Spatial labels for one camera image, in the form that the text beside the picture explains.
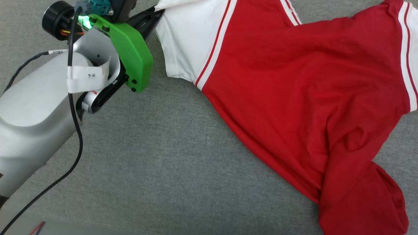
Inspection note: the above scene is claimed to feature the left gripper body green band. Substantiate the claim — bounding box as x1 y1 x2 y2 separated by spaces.
41 0 154 114

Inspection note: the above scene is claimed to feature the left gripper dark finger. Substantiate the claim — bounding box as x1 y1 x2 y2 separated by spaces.
127 7 166 43

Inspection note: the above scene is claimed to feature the red and white garment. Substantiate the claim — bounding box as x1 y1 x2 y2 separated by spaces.
155 0 418 235

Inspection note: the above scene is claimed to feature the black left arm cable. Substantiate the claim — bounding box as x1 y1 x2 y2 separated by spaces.
0 0 113 235

